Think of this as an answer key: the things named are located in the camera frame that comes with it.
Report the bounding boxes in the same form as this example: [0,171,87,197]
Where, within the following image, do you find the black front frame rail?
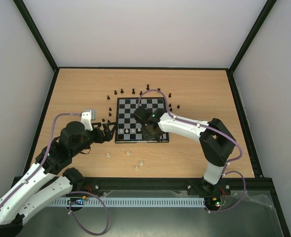
[13,176,274,196]

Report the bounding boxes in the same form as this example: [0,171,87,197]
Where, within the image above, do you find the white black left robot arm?
[0,121,116,237]

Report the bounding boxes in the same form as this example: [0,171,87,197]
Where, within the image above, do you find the black white chessboard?
[115,97,166,144]

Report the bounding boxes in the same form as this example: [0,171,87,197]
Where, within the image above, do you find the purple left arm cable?
[0,112,109,234]

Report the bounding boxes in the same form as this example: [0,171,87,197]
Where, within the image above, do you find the white slotted cable duct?
[48,197,205,208]

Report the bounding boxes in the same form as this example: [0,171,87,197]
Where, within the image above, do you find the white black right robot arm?
[133,107,238,194]

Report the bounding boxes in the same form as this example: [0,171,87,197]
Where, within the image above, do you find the black rear right frame post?
[229,0,278,74]

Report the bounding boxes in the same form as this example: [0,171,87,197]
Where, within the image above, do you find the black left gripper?
[72,122,118,156]

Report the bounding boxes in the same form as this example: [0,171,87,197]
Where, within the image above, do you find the black rear left frame post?
[12,0,60,72]

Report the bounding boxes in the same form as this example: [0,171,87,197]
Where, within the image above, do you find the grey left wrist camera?
[81,109,96,131]

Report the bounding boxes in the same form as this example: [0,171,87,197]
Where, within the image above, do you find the black frame post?
[229,0,278,74]
[12,0,60,72]

